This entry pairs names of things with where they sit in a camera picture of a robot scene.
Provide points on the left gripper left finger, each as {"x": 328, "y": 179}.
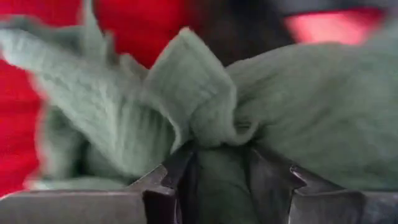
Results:
{"x": 168, "y": 186}

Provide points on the green polo shirt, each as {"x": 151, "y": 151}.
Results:
{"x": 311, "y": 109}

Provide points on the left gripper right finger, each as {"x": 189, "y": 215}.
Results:
{"x": 270, "y": 186}

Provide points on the red plastic laundry bin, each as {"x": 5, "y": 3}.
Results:
{"x": 140, "y": 25}

